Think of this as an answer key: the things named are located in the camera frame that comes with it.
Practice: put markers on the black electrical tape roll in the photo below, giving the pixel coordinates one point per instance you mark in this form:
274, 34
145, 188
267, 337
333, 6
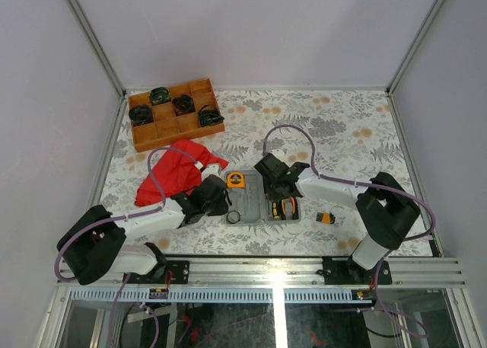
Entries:
233, 217

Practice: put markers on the grey plastic tool case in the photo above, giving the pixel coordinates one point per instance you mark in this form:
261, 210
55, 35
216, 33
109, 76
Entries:
252, 203

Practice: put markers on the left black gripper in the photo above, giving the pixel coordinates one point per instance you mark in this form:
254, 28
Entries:
224, 208

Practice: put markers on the red cloth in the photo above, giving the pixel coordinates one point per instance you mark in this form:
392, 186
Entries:
175, 172

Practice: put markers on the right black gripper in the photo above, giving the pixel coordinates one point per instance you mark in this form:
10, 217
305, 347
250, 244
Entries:
272, 196

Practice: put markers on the orange handled pliers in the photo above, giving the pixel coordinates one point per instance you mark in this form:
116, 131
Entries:
291, 207

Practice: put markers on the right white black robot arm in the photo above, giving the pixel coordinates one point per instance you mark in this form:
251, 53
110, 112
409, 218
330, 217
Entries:
386, 211

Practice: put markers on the aluminium mounting rail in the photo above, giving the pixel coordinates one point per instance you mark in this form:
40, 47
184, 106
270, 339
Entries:
402, 272

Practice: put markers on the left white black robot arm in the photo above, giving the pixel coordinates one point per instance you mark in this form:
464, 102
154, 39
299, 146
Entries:
97, 244

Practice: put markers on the black hex key set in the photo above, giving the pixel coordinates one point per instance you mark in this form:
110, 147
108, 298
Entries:
326, 218

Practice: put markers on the orange tape measure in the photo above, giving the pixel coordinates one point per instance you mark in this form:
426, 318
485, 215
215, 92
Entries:
236, 180

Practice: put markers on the wooden compartment tray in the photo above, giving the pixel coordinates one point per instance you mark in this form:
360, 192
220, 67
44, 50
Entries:
168, 125

